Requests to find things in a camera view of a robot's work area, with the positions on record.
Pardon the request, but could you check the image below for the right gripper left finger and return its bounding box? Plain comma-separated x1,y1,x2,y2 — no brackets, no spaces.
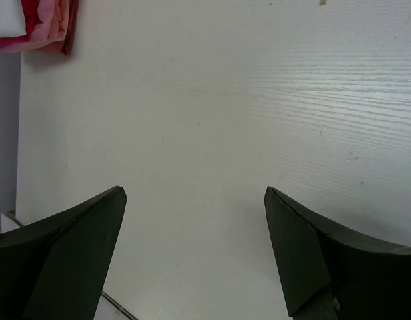
0,186,127,319

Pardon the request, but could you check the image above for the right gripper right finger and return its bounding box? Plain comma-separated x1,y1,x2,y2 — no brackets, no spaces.
264,187,411,319

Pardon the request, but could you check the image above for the white t shirt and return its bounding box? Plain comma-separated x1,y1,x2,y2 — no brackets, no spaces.
0,0,26,38

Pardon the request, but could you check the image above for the folded light pink t shirt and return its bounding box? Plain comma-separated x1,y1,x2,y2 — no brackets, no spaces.
6,0,79,56

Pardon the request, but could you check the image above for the folded magenta t shirt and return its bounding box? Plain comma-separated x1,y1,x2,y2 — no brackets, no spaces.
0,0,39,50

